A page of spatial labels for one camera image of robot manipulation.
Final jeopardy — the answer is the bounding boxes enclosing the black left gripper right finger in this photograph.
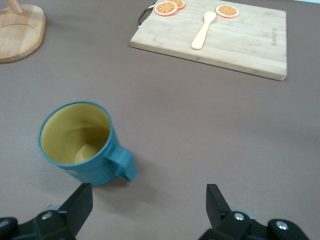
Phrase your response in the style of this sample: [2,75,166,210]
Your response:
[198,184,311,240]

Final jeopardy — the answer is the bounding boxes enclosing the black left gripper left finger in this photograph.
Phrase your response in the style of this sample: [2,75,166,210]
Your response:
[0,183,94,240]

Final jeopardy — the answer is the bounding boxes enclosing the teal mug with yellow inside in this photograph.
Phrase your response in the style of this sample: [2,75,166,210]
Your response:
[37,100,139,187]

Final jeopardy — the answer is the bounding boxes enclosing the wooden mug tree rack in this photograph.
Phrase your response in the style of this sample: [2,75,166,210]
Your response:
[0,0,47,64]

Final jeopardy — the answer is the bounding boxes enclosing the bamboo cutting board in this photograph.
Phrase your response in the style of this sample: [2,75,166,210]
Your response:
[129,0,288,82]

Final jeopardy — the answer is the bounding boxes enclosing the yellow plastic fork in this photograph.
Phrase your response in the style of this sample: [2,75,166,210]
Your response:
[191,10,217,50]

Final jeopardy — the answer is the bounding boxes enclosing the toy orange slice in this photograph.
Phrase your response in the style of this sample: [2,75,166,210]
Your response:
[172,0,187,11]
[215,4,240,19]
[154,0,179,17]

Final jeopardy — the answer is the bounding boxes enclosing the metal cutting board handle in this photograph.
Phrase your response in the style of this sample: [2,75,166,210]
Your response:
[136,2,156,28]

